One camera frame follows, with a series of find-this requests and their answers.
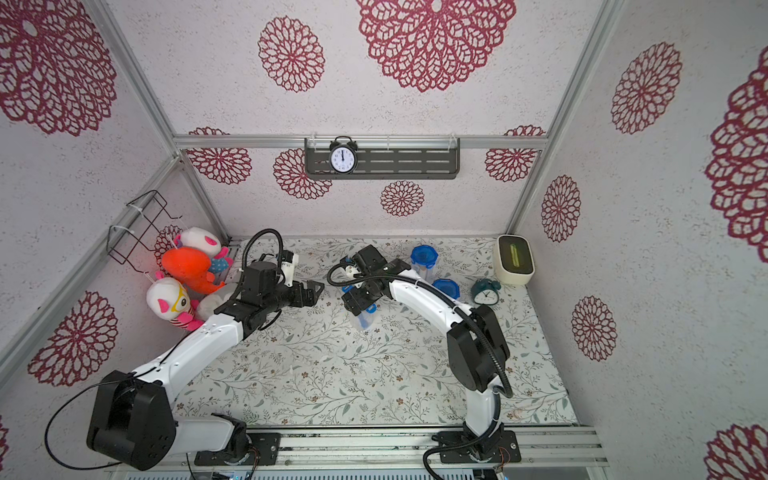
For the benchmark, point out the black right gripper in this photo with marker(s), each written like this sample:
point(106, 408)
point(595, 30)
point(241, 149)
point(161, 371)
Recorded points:
point(357, 300)

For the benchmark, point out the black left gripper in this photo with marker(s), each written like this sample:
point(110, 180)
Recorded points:
point(311, 298)

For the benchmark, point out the clear plastic container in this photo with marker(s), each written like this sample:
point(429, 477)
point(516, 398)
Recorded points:
point(426, 271)
point(365, 320)

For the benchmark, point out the blue lid front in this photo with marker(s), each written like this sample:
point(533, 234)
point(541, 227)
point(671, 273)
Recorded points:
point(448, 287)

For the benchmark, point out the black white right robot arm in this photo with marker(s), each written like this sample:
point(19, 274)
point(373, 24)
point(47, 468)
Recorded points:
point(476, 346)

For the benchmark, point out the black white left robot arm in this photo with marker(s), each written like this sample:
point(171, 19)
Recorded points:
point(132, 421)

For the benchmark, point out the red orange plush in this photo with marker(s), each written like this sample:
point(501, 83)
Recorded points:
point(191, 267)

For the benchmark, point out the white pink plush top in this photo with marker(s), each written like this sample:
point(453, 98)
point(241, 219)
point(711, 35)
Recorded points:
point(202, 240)

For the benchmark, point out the white plush yellow glasses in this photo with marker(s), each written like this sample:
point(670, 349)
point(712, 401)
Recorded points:
point(168, 299)

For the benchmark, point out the teal small object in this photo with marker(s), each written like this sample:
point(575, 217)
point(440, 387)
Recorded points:
point(485, 292)

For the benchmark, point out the black alarm clock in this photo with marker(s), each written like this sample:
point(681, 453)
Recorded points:
point(343, 154)

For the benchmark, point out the cream box green window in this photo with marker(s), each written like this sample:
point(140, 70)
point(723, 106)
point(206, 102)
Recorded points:
point(513, 260)

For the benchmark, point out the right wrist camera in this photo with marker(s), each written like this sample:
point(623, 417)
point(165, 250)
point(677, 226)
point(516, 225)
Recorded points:
point(350, 269)

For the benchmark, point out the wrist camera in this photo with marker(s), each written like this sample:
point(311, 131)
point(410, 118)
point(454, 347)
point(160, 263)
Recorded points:
point(350, 269)
point(288, 262)

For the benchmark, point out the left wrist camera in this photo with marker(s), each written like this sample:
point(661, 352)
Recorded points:
point(288, 262)

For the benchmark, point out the grey wall shelf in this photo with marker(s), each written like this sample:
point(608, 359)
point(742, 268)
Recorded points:
point(388, 159)

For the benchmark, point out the black wire basket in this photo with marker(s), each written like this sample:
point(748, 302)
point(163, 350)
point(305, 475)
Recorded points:
point(146, 230)

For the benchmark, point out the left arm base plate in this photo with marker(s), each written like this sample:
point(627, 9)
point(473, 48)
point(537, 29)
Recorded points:
point(260, 449)

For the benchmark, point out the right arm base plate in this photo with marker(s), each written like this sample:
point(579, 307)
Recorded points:
point(501, 447)

